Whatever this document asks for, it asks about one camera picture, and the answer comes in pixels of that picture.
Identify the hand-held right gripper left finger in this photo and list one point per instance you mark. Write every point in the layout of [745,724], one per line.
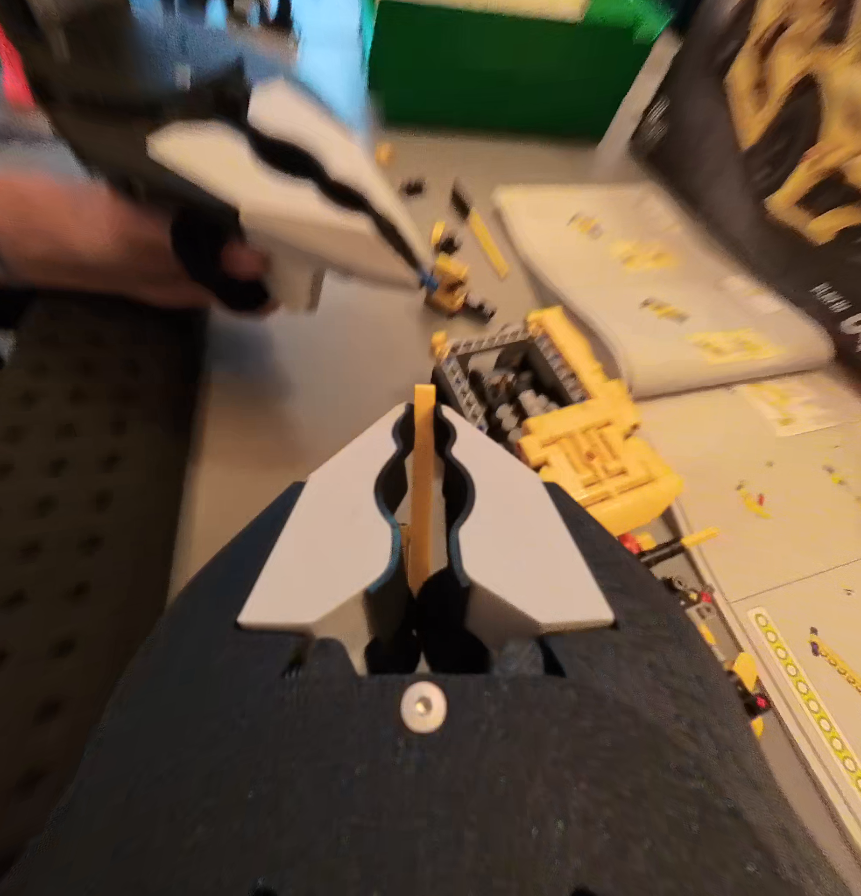
[318,560]

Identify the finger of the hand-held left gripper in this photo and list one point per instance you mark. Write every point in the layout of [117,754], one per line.
[276,210]
[332,140]

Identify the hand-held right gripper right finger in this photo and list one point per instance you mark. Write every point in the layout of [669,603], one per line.
[535,560]

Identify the yellow black toy car model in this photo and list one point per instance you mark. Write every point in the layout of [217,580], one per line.
[591,448]

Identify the long yellow holed beam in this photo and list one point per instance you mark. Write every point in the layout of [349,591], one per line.
[423,476]

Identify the building instruction booklet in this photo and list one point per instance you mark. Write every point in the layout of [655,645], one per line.
[682,336]

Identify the grey desk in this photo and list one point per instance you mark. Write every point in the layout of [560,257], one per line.
[297,392]

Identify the person's left hand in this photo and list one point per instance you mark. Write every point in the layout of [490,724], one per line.
[108,245]

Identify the small yellow black toy piece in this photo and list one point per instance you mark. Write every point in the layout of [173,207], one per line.
[444,241]

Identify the green storage bin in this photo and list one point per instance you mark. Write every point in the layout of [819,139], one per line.
[507,77]

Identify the yellow axle with black end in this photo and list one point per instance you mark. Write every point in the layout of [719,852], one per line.
[488,245]

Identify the small yellow black subassembly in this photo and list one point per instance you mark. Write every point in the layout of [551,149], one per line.
[450,287]

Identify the toy car set box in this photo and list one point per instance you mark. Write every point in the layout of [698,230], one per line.
[717,175]

